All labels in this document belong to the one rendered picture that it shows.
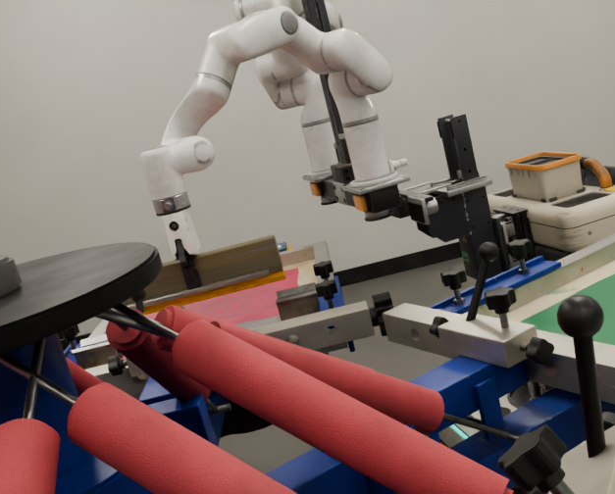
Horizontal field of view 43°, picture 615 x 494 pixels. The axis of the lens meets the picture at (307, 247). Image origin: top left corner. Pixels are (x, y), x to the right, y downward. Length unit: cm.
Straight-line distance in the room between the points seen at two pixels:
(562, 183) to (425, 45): 299
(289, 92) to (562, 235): 90
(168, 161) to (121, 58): 372
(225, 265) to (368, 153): 53
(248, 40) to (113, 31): 367
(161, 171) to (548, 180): 122
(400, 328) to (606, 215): 116
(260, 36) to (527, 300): 78
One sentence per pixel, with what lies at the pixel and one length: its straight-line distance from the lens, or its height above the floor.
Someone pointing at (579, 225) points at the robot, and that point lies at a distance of 226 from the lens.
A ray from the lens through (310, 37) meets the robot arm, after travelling 189.
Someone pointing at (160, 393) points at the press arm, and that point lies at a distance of 120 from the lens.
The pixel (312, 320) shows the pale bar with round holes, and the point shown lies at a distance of 133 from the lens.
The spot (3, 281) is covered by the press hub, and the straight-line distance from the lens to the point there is 73.
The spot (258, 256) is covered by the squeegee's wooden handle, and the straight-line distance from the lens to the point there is 165.
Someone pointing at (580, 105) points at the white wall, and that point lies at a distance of 554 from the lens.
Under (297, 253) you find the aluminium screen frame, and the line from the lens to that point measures 214.
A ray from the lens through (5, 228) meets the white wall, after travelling 564.
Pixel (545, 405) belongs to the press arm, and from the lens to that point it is 114.
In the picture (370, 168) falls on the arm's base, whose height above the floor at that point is 118.
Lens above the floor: 144
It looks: 12 degrees down
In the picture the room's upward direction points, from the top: 14 degrees counter-clockwise
